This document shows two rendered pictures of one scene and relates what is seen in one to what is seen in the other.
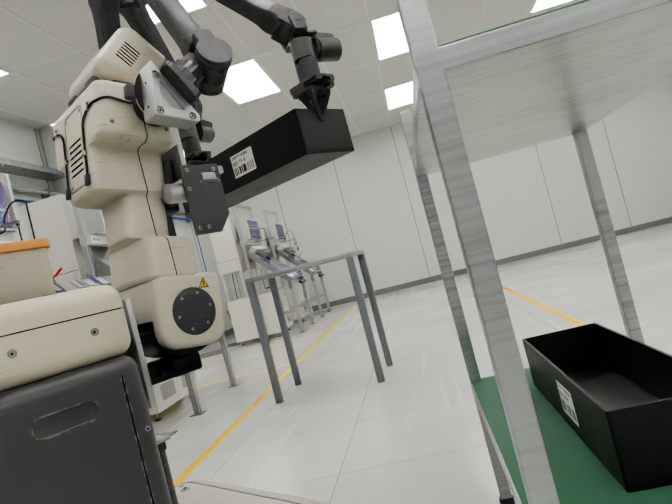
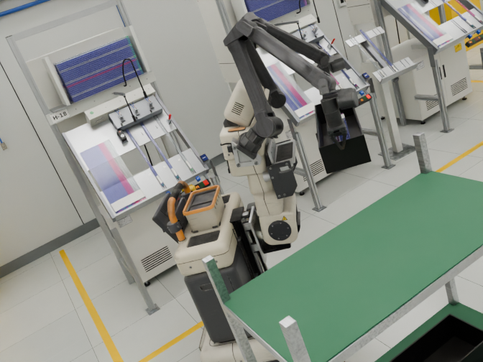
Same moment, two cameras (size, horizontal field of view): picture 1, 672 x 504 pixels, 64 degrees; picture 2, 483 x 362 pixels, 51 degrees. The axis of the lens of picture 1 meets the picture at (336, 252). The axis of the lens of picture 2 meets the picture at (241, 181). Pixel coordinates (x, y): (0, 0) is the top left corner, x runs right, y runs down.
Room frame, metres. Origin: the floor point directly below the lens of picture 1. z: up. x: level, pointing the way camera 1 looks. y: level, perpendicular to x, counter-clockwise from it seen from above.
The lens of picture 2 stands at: (0.11, -1.35, 1.80)
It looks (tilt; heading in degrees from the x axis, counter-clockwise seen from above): 22 degrees down; 60
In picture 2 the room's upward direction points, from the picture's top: 20 degrees counter-clockwise
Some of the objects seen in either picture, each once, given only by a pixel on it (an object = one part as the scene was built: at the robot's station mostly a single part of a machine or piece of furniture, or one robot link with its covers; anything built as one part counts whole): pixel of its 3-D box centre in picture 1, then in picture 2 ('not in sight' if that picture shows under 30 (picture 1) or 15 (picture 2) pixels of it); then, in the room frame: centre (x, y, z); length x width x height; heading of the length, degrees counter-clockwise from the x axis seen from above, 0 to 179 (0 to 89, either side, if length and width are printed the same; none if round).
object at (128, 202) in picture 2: not in sight; (146, 185); (1.27, 1.96, 0.66); 1.01 x 0.73 x 1.31; 82
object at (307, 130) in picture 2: not in sight; (300, 142); (2.72, 1.93, 0.31); 0.70 x 0.65 x 0.62; 172
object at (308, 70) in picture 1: (309, 75); (333, 120); (1.32, -0.05, 1.21); 0.10 x 0.07 x 0.07; 46
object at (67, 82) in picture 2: not in sight; (121, 146); (1.28, 2.15, 0.95); 1.33 x 0.82 x 1.90; 82
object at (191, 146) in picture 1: (192, 150); not in sight; (1.71, 0.36, 1.21); 0.10 x 0.07 x 0.07; 46
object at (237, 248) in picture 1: (251, 272); not in sight; (7.67, 1.23, 0.95); 1.36 x 0.82 x 1.90; 82
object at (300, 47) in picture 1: (304, 51); (330, 103); (1.32, -0.05, 1.27); 0.07 x 0.06 x 0.07; 120
